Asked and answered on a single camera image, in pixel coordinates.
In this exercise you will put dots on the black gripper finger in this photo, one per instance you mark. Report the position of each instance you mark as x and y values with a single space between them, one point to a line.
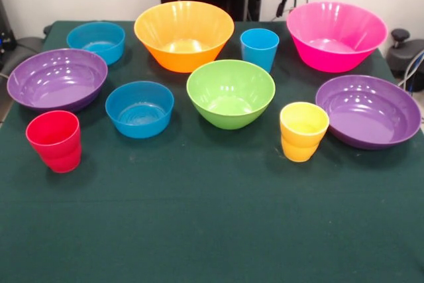
281 6

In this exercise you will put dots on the blue plastic cup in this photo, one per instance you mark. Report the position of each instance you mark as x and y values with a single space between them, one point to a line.
260 54

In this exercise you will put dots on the pink plastic bowl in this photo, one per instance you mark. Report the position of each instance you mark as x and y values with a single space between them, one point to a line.
334 54

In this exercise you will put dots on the orange plastic bowl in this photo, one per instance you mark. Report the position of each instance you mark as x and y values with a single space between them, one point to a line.
183 31

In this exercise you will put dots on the green plastic bowl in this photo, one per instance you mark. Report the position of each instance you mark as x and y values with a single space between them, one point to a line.
230 117

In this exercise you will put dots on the black clamp with knob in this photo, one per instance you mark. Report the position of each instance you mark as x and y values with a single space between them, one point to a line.
405 52

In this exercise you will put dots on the yellow plastic cup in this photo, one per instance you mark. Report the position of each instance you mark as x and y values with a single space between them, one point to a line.
299 147

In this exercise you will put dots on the purple plastic bowl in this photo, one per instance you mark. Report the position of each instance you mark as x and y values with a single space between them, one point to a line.
367 120
56 87

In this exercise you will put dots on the small blue plastic bowl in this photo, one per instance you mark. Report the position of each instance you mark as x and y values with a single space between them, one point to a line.
112 52
140 127

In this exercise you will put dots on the dark green tablecloth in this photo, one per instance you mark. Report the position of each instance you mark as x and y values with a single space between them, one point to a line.
212 216

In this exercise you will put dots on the small black table clamp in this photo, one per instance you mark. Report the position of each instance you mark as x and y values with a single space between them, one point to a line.
48 28

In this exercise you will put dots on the grey rounded base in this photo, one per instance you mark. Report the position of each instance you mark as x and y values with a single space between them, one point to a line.
28 47

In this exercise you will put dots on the red plastic cup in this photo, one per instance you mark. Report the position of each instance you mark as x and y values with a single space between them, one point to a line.
58 153

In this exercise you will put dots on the black equipment box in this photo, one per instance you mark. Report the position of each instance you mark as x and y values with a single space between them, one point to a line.
6 37

